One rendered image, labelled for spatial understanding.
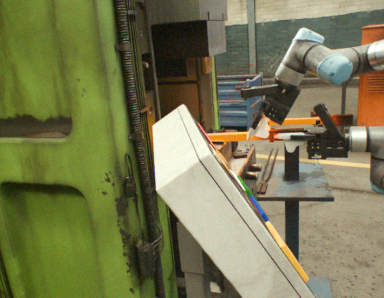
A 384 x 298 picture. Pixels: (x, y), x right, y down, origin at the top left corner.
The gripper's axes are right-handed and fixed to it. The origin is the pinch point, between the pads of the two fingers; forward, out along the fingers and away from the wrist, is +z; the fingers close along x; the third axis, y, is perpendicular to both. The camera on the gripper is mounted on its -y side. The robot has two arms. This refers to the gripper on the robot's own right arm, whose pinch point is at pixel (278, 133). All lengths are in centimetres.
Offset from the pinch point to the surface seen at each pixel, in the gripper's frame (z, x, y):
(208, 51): 16.7, -12.3, -26.9
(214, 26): 16.3, -4.6, -33.4
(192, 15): 18.4, -17.3, -36.5
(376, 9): -116, 745, -43
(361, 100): -56, 345, 59
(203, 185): 1, -74, -14
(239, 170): 11.8, -5.9, 10.2
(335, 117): -18, 49, 7
